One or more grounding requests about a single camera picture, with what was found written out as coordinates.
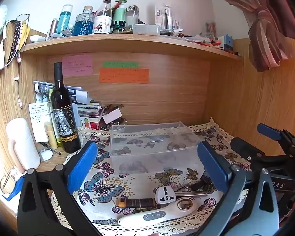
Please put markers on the pink striped curtain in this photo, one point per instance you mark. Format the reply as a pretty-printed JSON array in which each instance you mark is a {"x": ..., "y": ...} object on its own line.
[{"x": 268, "y": 29}]

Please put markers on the silver metal tube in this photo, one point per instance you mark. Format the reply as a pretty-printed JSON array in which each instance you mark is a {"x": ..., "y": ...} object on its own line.
[{"x": 53, "y": 28}]

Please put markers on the white travel adapter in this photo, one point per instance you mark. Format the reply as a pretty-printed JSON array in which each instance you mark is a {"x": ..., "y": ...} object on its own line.
[{"x": 165, "y": 194}]

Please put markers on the glass jar with sticks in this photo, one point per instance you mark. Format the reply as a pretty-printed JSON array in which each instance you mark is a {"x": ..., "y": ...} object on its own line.
[{"x": 209, "y": 30}]

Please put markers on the brown segmented bar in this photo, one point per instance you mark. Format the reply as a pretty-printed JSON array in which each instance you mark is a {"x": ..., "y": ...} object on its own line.
[{"x": 140, "y": 202}]

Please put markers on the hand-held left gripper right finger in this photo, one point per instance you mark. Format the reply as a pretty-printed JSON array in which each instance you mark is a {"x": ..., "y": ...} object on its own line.
[{"x": 212, "y": 164}]

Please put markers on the stack of books and papers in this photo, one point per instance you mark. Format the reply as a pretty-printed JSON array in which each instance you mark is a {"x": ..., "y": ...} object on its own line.
[{"x": 86, "y": 108}]

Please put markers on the clear plastic box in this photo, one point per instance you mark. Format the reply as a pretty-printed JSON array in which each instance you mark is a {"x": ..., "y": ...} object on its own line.
[{"x": 152, "y": 150}]

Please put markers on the white handwritten paper sheet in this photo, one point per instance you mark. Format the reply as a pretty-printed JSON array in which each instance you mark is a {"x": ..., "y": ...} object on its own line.
[{"x": 38, "y": 118}]

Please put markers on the butterfly print lace tablecloth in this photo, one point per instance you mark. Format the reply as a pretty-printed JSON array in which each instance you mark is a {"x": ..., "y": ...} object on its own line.
[{"x": 105, "y": 189}]

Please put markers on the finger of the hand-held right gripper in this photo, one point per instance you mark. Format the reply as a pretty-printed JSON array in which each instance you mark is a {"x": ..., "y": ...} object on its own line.
[
  {"x": 268, "y": 131},
  {"x": 245, "y": 150}
]

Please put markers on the pile of small desk clutter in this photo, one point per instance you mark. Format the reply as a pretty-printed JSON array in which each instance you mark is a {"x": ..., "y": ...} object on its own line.
[{"x": 201, "y": 40}]

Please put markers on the black pen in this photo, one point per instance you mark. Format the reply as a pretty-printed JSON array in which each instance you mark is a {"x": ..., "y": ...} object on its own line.
[{"x": 51, "y": 149}]

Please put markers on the yellow plastic item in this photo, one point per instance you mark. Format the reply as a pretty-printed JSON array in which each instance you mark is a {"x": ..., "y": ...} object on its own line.
[{"x": 24, "y": 35}]

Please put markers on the green paper note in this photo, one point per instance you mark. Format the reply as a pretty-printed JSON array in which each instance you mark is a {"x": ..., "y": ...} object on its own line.
[{"x": 120, "y": 64}]

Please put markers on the bowl of small trinkets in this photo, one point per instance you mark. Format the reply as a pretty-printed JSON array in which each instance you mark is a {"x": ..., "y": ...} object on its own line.
[{"x": 118, "y": 123}]

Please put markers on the clear glass jar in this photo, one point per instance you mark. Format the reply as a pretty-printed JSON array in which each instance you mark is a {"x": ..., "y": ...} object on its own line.
[{"x": 132, "y": 17}]

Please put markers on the black clip-on device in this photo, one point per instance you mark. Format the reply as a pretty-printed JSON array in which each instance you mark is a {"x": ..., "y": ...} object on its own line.
[{"x": 202, "y": 180}]

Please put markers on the clear toothbrush pack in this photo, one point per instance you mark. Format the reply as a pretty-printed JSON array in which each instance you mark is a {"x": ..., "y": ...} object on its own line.
[{"x": 165, "y": 17}]

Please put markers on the orange paper note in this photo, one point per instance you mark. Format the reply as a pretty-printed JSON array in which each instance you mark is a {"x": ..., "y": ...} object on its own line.
[{"x": 124, "y": 75}]

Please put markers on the small white card box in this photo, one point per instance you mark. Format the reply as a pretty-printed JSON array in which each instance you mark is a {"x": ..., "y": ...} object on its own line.
[{"x": 111, "y": 116}]

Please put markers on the pink paper note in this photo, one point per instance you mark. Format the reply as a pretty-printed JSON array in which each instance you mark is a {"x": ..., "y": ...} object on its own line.
[{"x": 77, "y": 65}]

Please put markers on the clear bottle with cartoon label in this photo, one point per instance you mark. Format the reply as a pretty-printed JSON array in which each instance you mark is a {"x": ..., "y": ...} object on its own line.
[{"x": 102, "y": 19}]

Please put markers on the teal plastic bottle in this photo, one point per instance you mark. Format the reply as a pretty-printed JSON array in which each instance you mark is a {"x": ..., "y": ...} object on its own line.
[{"x": 64, "y": 21}]

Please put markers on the wooden shelf board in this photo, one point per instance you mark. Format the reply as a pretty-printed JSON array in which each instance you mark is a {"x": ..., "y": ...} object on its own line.
[{"x": 127, "y": 43}]

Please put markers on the blue glass bottle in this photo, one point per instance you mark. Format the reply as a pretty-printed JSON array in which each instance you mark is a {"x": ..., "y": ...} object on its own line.
[{"x": 83, "y": 24}]

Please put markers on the white plastic container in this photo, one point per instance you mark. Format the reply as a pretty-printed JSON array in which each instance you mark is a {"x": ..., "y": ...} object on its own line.
[{"x": 146, "y": 29}]

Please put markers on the green pump bottle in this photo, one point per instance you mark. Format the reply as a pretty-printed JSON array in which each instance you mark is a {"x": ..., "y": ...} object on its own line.
[{"x": 119, "y": 17}]

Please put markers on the blue and white booklet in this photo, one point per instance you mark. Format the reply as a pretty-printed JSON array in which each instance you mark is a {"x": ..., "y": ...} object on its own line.
[{"x": 17, "y": 184}]

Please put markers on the dark wine bottle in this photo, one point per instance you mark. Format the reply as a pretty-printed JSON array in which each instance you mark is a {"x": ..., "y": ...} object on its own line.
[{"x": 65, "y": 118}]

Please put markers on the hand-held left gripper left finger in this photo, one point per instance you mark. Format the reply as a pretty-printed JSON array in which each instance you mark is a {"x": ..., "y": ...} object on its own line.
[{"x": 82, "y": 164}]

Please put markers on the small round mirror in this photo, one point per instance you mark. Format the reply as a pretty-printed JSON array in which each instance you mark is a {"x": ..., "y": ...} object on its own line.
[{"x": 45, "y": 155}]

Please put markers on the cream yellow tube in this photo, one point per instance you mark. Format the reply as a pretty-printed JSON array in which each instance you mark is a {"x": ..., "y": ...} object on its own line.
[{"x": 50, "y": 135}]

